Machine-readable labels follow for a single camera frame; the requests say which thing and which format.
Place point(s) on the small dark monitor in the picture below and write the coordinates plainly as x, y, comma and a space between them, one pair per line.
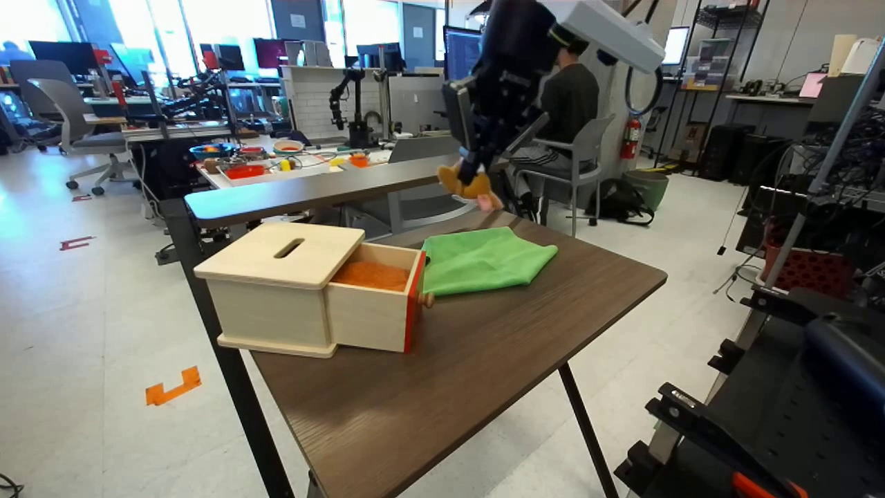
58, 56

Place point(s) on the grey desk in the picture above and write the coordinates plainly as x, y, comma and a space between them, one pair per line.
348, 184

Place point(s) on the white table with toys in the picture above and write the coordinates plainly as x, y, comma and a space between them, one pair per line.
304, 164

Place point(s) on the grey office swivel chair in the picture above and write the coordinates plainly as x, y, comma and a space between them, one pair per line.
70, 113

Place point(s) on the grey chair with metal legs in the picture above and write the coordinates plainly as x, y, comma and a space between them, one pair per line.
590, 153

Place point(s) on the black robot mount base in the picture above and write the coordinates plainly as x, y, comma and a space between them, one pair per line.
792, 405

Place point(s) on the red fire extinguisher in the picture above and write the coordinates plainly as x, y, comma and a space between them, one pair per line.
630, 138

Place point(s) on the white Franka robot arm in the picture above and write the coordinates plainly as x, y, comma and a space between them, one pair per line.
608, 27

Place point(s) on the metal shelf rack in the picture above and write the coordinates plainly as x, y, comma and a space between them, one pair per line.
709, 63

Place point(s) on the red floor marker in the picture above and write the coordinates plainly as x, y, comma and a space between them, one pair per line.
74, 244

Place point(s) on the orange floor marker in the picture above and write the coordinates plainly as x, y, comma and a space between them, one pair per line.
171, 388

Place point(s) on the aluminium pole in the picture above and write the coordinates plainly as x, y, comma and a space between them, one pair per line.
818, 174

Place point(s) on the black table leg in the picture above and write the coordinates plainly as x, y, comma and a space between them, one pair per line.
257, 431
587, 423

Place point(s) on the green cloth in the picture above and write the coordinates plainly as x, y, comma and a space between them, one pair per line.
478, 260

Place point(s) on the large computer monitor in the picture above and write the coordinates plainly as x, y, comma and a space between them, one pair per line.
459, 56

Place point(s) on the wooden box with slot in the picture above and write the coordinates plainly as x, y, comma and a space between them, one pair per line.
276, 285

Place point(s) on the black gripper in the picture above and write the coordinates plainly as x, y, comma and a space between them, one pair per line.
502, 92

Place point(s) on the red perforated crate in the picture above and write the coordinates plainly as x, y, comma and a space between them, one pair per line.
811, 269

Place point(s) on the small black robot arm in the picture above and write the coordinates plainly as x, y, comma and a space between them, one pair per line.
354, 119

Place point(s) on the small orange plush doll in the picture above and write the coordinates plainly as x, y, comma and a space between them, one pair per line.
473, 190

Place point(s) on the green bag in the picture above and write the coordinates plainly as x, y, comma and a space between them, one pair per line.
654, 189

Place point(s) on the seated person in dark shirt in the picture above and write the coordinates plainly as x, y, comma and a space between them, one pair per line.
569, 99

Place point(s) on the wooden drawer with orange inside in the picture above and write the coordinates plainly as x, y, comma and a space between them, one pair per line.
374, 307

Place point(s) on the red tray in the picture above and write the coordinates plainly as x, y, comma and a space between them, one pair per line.
246, 172

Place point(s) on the black backpack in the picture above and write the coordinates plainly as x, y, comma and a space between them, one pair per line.
621, 196

